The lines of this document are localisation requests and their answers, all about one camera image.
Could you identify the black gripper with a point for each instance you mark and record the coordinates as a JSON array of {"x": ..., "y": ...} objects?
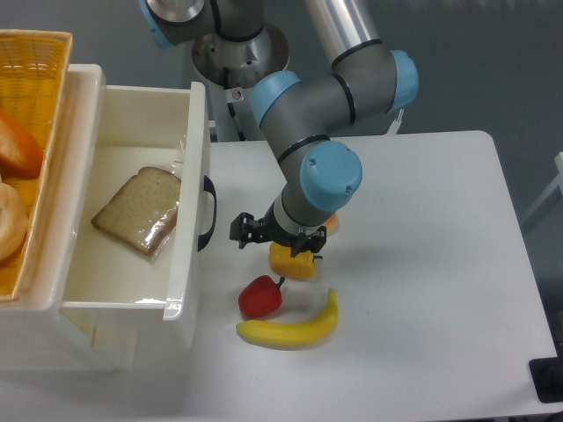
[{"x": 244, "y": 230}]

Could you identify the white drawer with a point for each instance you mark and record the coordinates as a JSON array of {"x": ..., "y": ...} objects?
[{"x": 141, "y": 127}]

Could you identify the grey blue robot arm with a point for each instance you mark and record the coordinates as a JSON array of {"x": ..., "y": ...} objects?
[{"x": 296, "y": 118}]

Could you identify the white drawer cabinet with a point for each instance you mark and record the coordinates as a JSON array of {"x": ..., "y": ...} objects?
[{"x": 37, "y": 332}]

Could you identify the yellow bell pepper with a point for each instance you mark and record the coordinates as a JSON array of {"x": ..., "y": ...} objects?
[{"x": 300, "y": 267}]

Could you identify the orange knotted bread roll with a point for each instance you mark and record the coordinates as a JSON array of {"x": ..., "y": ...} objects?
[{"x": 331, "y": 225}]

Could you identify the red bell pepper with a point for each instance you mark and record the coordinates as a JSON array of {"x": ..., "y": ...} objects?
[{"x": 261, "y": 297}]

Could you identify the yellow banana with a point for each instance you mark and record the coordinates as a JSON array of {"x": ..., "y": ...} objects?
[{"x": 293, "y": 335}]

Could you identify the wrapped bread slice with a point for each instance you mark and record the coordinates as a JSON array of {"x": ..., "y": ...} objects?
[{"x": 143, "y": 212}]

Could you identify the pale round bun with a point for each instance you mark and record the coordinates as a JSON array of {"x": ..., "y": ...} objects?
[{"x": 14, "y": 221}]

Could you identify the orange bread piece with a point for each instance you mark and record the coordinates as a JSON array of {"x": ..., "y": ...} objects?
[{"x": 21, "y": 154}]

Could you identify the yellow wicker basket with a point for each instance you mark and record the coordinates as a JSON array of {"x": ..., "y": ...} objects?
[{"x": 34, "y": 66}]

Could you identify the black device at edge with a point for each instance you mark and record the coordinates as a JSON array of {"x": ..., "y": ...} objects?
[{"x": 547, "y": 378}]

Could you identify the white table bracket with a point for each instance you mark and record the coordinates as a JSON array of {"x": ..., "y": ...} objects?
[{"x": 396, "y": 123}]

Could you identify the white frame at right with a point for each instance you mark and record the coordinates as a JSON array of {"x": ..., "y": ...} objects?
[{"x": 544, "y": 203}]

